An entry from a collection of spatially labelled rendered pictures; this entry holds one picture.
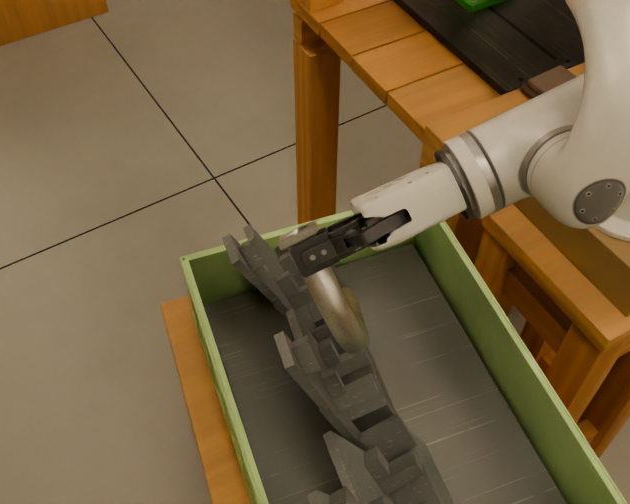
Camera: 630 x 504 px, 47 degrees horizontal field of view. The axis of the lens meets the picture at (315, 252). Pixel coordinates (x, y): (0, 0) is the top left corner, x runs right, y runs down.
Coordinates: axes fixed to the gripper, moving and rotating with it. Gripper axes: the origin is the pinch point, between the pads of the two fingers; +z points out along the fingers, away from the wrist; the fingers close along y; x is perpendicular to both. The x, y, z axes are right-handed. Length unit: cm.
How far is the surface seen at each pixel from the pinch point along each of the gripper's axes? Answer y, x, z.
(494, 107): -73, 0, -39
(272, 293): -21.1, 5.4, 9.0
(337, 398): -14.5, 19.8, 6.7
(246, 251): -16.6, -1.5, 8.8
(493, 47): -88, -11, -47
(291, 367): -2.6, 10.4, 7.9
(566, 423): -17.4, 36.8, -17.9
